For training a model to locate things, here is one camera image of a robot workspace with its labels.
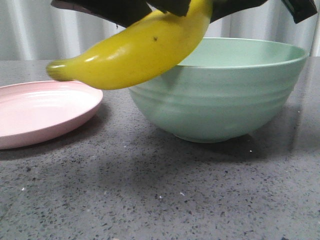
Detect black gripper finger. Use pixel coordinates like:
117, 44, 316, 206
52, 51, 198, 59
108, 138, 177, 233
51, 0, 190, 28
210, 0, 318, 24

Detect yellow banana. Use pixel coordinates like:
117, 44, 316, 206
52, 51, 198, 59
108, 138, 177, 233
46, 0, 213, 90

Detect green ribbed bowl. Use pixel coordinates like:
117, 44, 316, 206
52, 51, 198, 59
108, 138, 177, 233
129, 37, 309, 143

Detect pink plate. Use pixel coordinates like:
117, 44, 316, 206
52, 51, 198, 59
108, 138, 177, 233
0, 80, 103, 150

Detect white corrugated curtain backdrop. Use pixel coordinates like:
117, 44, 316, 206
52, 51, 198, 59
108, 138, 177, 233
0, 0, 320, 61

